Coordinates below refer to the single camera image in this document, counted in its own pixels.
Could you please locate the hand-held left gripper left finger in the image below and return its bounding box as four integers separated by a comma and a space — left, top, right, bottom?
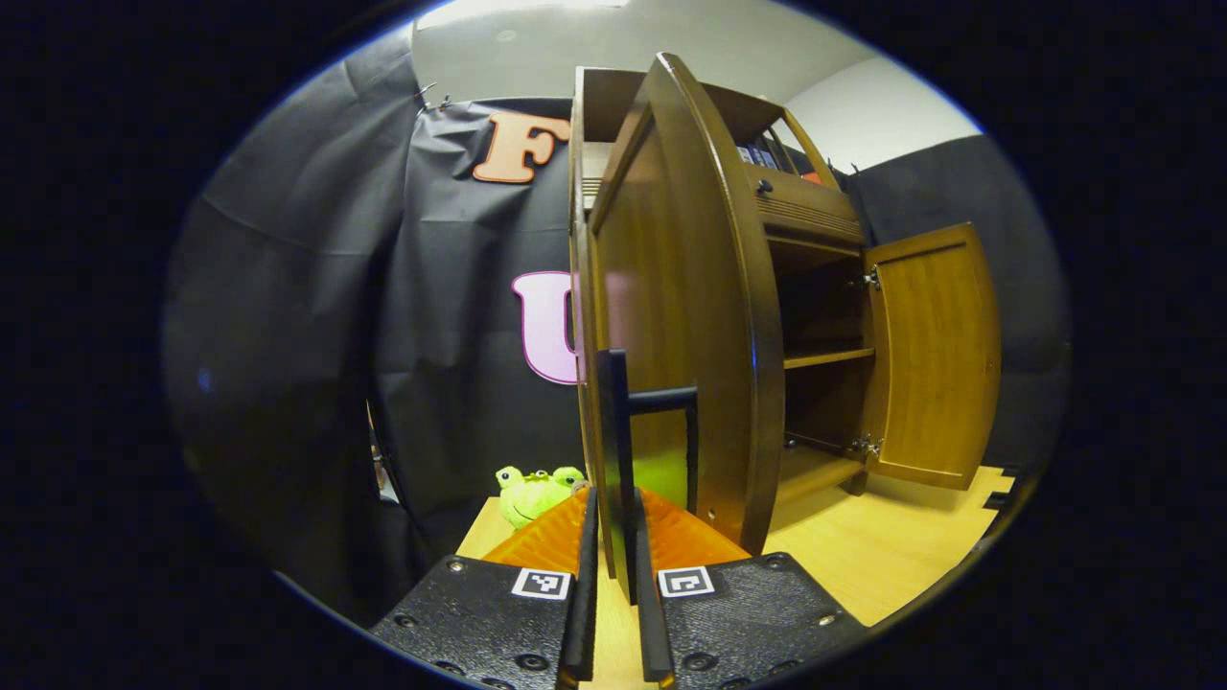
369, 487, 600, 690

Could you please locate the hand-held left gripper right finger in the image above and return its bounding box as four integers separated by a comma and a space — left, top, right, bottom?
628, 487, 868, 690

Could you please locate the black door handle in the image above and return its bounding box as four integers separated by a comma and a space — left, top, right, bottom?
596, 348, 701, 605

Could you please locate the wooden shoe cabinet door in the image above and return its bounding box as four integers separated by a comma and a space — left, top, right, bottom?
856, 222, 1003, 492
575, 53, 787, 605

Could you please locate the wooden double-door shoe cabinet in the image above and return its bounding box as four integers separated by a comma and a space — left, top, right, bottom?
568, 53, 1003, 605

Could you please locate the wooden cabinet inner shelf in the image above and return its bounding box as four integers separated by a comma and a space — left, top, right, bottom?
784, 347, 876, 371

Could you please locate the wooden cabinet drawer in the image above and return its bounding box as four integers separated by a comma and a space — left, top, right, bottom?
743, 163, 866, 246

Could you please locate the green frog plush toy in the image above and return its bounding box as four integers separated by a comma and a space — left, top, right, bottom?
495, 465, 590, 530

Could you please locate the black backdrop cloth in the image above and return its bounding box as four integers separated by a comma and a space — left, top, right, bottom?
163, 48, 1073, 624

